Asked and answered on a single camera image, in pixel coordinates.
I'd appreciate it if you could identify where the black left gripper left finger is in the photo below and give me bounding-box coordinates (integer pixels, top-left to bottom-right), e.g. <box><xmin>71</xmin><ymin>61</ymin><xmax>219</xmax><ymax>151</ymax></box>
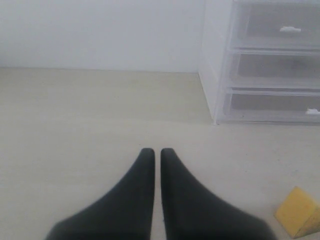
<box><xmin>46</xmin><ymin>148</ymin><xmax>156</xmax><ymax>240</ymax></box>

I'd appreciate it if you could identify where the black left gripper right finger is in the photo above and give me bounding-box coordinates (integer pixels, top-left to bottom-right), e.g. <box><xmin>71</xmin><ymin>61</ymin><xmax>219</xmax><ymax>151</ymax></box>
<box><xmin>160</xmin><ymin>148</ymin><xmax>275</xmax><ymax>240</ymax></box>

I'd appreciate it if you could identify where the clear bottom wide drawer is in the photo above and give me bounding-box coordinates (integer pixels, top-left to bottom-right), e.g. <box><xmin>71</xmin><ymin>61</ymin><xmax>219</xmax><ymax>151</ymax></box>
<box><xmin>216</xmin><ymin>87</ymin><xmax>320</xmax><ymax>125</ymax></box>

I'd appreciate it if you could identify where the clear wide drawer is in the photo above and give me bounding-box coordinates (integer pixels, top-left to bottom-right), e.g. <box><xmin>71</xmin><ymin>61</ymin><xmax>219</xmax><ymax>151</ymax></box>
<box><xmin>216</xmin><ymin>87</ymin><xmax>320</xmax><ymax>125</ymax></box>
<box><xmin>220</xmin><ymin>50</ymin><xmax>320</xmax><ymax>90</ymax></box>

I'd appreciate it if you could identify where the clear middle wide drawer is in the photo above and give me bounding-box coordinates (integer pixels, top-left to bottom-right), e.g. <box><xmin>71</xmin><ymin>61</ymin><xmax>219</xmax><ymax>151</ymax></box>
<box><xmin>220</xmin><ymin>50</ymin><xmax>320</xmax><ymax>90</ymax></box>

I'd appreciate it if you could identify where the white plastic drawer cabinet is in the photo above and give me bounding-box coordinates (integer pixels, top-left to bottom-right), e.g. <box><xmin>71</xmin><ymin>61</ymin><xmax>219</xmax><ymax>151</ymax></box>
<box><xmin>198</xmin><ymin>0</ymin><xmax>320</xmax><ymax>124</ymax></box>

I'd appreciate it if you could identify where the yellow wedge sponge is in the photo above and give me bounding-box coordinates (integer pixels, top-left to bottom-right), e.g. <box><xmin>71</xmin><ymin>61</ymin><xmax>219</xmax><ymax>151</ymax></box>
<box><xmin>274</xmin><ymin>186</ymin><xmax>320</xmax><ymax>239</ymax></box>

